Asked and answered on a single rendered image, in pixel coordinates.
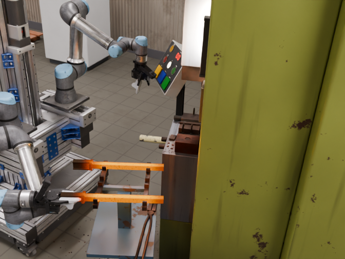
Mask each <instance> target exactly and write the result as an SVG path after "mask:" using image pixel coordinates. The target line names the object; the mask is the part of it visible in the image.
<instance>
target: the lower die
mask: <svg viewBox="0 0 345 259"><path fill-rule="evenodd" d="M181 119H191V120H199V115H198V114H194V115H193V114H189V113H183V115H182V118H181ZM183 123H184V133H185V134H190V128H191V124H193V128H192V134H193V135H199V127H200V125H201V124H199V123H190V122H181V121H180V125H179V130H178V133H182V125H183Z"/></svg>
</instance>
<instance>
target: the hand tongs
mask: <svg viewBox="0 0 345 259"><path fill-rule="evenodd" d="M152 205H153V206H152ZM156 208H157V203H154V204H152V203H149V205H148V209H147V212H148V217H147V219H146V221H145V223H144V226H143V229H142V233H141V237H140V240H139V244H138V248H137V252H136V255H135V259H137V258H138V254H139V251H140V246H141V242H142V239H143V235H144V231H145V227H146V224H147V222H148V220H149V218H150V224H149V229H148V234H147V238H146V242H145V246H144V250H143V254H142V259H144V257H145V253H146V248H147V244H148V240H149V236H150V231H151V227H152V216H153V215H154V212H156ZM151 209H152V210H151Z"/></svg>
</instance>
